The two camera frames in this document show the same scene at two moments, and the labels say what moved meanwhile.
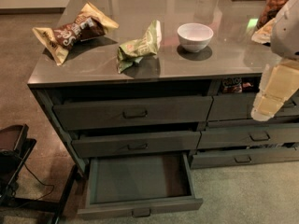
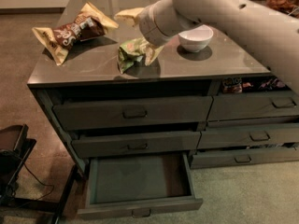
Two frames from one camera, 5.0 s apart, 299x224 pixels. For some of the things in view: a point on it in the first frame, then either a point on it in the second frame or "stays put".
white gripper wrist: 286,32 -> 149,24
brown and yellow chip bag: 91,23 stays put
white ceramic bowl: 194,36 stays put
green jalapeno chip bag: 135,50 stays put
